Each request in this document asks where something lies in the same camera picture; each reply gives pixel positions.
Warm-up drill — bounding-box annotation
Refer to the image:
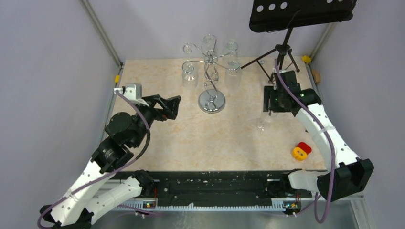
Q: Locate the aluminium frame post left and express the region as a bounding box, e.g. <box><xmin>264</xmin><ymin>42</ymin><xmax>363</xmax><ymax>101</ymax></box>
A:
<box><xmin>79</xmin><ymin>0</ymin><xmax>123</xmax><ymax>68</ymax></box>

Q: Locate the white cable duct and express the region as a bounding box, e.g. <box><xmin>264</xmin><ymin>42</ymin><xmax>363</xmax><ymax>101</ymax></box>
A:
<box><xmin>113</xmin><ymin>200</ymin><xmax>298</xmax><ymax>212</ymax></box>

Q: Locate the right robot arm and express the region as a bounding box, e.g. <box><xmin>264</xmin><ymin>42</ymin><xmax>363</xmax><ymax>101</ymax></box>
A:
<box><xmin>264</xmin><ymin>71</ymin><xmax>374</xmax><ymax>202</ymax></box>

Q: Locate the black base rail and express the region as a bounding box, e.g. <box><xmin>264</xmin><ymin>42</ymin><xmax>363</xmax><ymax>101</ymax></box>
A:
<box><xmin>122</xmin><ymin>169</ymin><xmax>313</xmax><ymax>208</ymax></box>

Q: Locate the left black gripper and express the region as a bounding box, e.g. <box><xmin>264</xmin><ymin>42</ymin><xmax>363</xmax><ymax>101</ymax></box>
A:
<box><xmin>132</xmin><ymin>94</ymin><xmax>181</xmax><ymax>147</ymax></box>

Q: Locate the purple cable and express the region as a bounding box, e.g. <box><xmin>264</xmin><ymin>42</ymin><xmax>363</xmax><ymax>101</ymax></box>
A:
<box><xmin>274</xmin><ymin>59</ymin><xmax>336</xmax><ymax>224</ymax></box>
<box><xmin>37</xmin><ymin>91</ymin><xmax>159</xmax><ymax>229</ymax></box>

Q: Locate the yellow corner clip right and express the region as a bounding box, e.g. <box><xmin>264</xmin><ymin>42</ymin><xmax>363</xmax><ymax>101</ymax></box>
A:
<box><xmin>301</xmin><ymin>55</ymin><xmax>312</xmax><ymax>64</ymax></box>

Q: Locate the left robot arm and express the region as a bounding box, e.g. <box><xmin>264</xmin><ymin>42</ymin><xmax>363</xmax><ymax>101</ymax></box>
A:
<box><xmin>39</xmin><ymin>94</ymin><xmax>181</xmax><ymax>229</ymax></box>

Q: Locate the aluminium frame post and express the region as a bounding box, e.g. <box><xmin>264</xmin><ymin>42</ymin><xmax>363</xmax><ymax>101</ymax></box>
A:
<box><xmin>310</xmin><ymin>22</ymin><xmax>337</xmax><ymax>60</ymax></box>
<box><xmin>79</xmin><ymin>0</ymin><xmax>123</xmax><ymax>68</ymax></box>

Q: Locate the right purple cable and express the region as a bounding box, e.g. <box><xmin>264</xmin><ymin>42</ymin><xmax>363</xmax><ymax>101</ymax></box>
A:
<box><xmin>274</xmin><ymin>59</ymin><xmax>336</xmax><ymax>224</ymax></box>

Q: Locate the aluminium frame post right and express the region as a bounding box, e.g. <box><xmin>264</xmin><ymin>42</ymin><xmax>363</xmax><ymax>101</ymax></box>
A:
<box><xmin>310</xmin><ymin>22</ymin><xmax>337</xmax><ymax>60</ymax></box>

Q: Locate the yellow and red toy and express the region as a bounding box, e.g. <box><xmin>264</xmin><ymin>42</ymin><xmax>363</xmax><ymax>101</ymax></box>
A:
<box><xmin>291</xmin><ymin>142</ymin><xmax>312</xmax><ymax>161</ymax></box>

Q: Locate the brown block on rail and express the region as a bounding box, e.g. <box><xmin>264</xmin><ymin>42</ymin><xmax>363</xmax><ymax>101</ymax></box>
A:
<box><xmin>311</xmin><ymin>69</ymin><xmax>321</xmax><ymax>84</ymax></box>

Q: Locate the chrome wine glass rack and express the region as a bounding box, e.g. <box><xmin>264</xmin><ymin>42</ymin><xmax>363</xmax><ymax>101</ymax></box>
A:
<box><xmin>190</xmin><ymin>42</ymin><xmax>228</xmax><ymax>114</ymax></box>

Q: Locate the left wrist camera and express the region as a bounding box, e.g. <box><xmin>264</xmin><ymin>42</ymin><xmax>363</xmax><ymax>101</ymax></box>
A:
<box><xmin>113</xmin><ymin>83</ymin><xmax>142</xmax><ymax>102</ymax></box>

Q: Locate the black music stand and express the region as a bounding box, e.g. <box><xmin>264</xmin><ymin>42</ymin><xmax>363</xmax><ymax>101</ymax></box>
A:
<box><xmin>241</xmin><ymin>0</ymin><xmax>357</xmax><ymax>72</ymax></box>

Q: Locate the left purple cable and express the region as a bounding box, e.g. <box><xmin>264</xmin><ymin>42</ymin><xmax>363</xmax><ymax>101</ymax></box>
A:
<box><xmin>37</xmin><ymin>91</ymin><xmax>159</xmax><ymax>229</ymax></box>

